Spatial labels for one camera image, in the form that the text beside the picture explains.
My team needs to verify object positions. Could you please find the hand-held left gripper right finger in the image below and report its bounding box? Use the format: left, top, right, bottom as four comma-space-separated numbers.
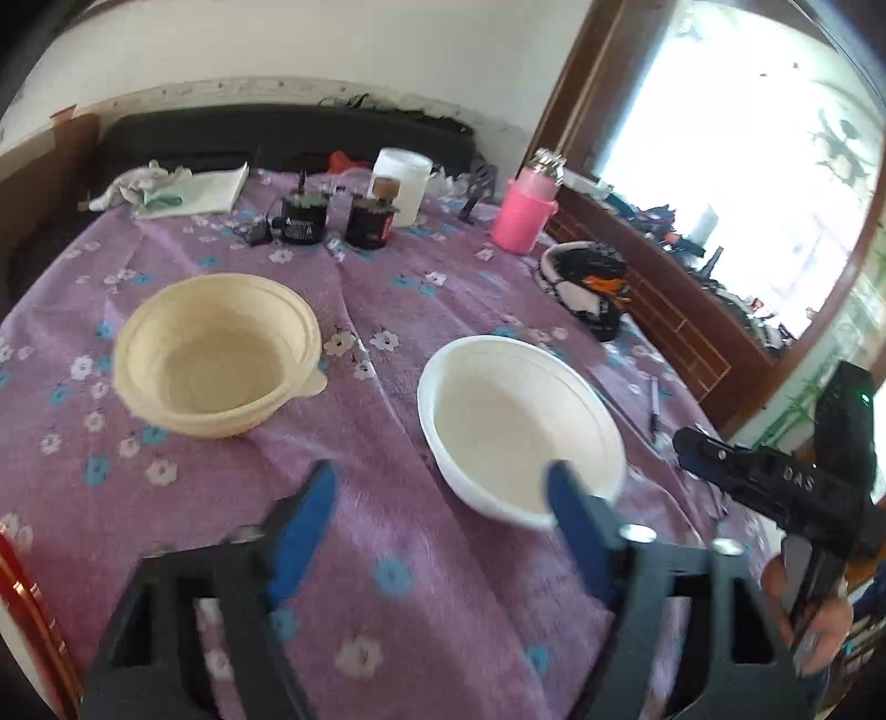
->
545, 460, 811, 720

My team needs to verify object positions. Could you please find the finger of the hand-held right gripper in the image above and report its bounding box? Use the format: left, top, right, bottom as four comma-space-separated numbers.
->
673, 424, 745, 498

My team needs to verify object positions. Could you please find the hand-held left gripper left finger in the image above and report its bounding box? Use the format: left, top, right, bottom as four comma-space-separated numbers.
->
83, 460, 340, 720

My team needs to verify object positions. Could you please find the white plastic bowl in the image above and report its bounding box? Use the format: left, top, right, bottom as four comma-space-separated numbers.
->
416, 336, 627, 531

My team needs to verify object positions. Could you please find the cream plastic bowl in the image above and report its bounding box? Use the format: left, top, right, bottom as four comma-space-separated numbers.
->
112, 272, 328, 439

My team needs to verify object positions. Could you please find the red glass scalloped plate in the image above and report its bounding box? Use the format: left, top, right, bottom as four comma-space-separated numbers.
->
0, 529, 80, 720

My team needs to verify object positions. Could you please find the person's right hand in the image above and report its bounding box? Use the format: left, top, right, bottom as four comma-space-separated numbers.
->
761, 554, 856, 683

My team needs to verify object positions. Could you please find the brown wooden side board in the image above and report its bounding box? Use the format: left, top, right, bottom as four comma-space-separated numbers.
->
547, 180, 783, 434

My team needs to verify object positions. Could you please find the black orange white cap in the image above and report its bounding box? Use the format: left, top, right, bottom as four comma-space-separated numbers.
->
538, 240, 632, 343

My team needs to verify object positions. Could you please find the purple floral blanket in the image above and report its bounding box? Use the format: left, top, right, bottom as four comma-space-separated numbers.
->
0, 166, 769, 720

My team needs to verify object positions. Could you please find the pink water bottle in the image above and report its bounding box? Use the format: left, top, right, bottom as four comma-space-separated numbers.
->
490, 147, 569, 254

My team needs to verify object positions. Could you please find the black red cylindrical device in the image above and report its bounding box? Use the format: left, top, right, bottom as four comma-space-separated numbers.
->
344, 196, 400, 249

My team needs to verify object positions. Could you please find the wooden framed window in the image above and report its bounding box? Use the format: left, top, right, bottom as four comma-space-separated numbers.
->
526, 0, 886, 486

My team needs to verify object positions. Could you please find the black hair clip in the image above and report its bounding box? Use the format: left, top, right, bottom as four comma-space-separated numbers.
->
458, 162, 498, 224

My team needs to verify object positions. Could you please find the white plastic jar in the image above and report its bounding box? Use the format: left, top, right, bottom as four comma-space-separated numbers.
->
370, 147, 434, 228

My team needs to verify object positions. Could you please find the white crumpled cloth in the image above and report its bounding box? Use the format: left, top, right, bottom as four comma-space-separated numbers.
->
89, 161, 193, 212

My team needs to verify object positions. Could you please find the black headboard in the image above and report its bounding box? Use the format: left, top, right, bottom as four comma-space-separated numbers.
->
97, 104, 478, 176

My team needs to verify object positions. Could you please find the brown headboard panel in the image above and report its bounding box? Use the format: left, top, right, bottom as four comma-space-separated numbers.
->
0, 111, 105, 236

